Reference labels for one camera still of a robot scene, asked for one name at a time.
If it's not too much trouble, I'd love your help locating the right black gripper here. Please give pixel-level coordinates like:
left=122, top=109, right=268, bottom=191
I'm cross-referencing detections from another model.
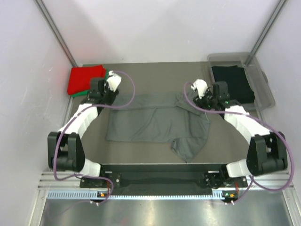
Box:
left=193, top=87, right=218, bottom=113

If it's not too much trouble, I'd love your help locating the grey t shirt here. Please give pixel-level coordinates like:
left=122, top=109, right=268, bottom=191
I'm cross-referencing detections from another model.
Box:
left=106, top=92, right=210, bottom=162

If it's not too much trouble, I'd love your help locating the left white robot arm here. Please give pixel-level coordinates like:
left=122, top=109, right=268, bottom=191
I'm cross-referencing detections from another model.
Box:
left=48, top=75, right=121, bottom=187

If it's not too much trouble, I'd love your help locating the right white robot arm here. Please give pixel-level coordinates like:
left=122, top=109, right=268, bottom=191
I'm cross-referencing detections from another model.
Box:
left=191, top=79, right=288, bottom=186

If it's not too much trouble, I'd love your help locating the green folded t shirt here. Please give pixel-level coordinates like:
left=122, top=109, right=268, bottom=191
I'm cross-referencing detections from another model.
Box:
left=71, top=68, right=110, bottom=98

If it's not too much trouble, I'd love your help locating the black t shirt in bin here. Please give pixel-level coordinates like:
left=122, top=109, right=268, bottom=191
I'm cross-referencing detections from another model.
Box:
left=212, top=65, right=255, bottom=104

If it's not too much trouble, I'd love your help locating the red folded t shirt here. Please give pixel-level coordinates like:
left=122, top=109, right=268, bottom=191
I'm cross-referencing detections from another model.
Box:
left=67, top=65, right=106, bottom=95

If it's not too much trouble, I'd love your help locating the clear plastic bin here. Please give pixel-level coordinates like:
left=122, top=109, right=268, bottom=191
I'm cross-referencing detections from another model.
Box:
left=207, top=52, right=275, bottom=111

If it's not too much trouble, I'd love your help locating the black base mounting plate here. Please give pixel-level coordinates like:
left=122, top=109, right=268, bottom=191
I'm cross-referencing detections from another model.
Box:
left=79, top=163, right=250, bottom=191

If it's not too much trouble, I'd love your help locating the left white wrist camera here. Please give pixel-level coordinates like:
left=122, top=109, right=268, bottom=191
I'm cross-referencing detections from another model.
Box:
left=106, top=71, right=122, bottom=92

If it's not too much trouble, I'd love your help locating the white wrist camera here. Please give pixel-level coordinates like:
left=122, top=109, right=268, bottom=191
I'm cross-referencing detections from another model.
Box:
left=190, top=79, right=208, bottom=99
left=106, top=71, right=122, bottom=92

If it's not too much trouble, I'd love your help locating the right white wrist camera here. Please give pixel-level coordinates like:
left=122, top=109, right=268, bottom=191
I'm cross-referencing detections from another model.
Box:
left=190, top=79, right=208, bottom=99

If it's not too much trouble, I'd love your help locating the aluminium front rail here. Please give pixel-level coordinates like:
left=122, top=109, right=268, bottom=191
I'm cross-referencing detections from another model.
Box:
left=38, top=171, right=290, bottom=190

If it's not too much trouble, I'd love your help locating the right aluminium frame post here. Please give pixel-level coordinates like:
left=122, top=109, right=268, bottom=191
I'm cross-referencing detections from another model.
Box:
left=245, top=0, right=288, bottom=66

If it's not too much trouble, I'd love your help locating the aluminium frame post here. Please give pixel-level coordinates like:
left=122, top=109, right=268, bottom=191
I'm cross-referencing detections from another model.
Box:
left=33, top=0, right=78, bottom=67
left=245, top=0, right=288, bottom=66

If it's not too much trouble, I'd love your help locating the slotted grey cable duct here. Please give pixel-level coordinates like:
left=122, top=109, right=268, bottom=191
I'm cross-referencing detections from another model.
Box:
left=47, top=189, right=238, bottom=200

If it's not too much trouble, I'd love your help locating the left aluminium frame post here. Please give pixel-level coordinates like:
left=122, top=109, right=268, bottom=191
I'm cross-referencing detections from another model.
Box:
left=33, top=0, right=78, bottom=67

